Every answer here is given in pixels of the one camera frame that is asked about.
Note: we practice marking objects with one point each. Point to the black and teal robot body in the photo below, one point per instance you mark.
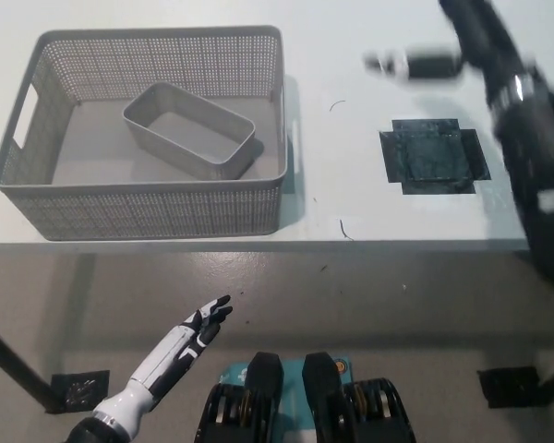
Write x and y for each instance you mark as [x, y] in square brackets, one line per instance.
[268, 383]

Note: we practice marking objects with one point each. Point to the black tape table patch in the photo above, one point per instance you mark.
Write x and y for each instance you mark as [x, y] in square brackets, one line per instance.
[436, 159]

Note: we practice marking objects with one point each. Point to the black table leg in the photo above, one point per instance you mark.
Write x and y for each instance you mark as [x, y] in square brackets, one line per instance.
[18, 364]

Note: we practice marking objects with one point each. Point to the small grey perforated basket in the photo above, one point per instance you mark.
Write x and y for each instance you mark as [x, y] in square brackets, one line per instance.
[166, 147]

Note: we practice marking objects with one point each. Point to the black and white right hand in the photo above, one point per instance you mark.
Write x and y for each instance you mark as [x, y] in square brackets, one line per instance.
[498, 60]

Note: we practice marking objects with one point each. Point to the white and black left hand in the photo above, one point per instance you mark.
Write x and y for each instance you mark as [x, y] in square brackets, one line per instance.
[175, 348]

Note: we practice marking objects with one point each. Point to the large grey perforated basket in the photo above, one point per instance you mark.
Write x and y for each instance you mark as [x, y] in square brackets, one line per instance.
[143, 207]

